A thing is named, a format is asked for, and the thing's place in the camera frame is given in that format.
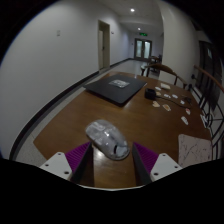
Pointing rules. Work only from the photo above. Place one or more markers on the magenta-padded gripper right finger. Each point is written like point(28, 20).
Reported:
point(165, 166)

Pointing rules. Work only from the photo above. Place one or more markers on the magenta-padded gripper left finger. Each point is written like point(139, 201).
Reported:
point(56, 165)

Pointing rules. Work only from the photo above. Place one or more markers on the translucent grey computer mouse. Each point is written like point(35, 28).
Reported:
point(106, 138)

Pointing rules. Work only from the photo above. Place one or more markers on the black rectangular mouse pad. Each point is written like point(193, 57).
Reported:
point(111, 90)

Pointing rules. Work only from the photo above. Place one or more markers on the white marbled sheet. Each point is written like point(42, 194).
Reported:
point(195, 150)

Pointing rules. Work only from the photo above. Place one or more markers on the small white card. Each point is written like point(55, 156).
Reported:
point(157, 88)
point(184, 120)

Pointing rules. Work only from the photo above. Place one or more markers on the small tan card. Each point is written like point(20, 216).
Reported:
point(166, 107)
point(156, 104)

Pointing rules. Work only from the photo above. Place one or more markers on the small reddish card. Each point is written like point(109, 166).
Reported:
point(188, 111)

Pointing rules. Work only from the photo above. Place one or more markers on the small black box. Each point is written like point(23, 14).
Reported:
point(150, 94)

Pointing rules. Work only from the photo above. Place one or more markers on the large white card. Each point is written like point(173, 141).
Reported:
point(165, 86)

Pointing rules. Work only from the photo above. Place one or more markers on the black railing with wooden handrail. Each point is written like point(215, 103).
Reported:
point(210, 78)

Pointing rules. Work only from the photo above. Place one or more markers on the wooden round-back chair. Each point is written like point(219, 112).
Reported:
point(163, 67)

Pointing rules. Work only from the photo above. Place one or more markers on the dark wooden chair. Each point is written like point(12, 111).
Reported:
point(154, 60)

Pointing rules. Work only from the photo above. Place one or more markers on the dark framed window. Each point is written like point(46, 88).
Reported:
point(206, 60)

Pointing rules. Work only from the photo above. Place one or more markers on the glass double door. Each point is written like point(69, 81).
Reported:
point(143, 49)

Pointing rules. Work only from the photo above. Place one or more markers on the pale side door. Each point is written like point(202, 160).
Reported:
point(105, 45)

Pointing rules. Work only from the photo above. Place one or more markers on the green exit sign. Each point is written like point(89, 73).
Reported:
point(143, 34)

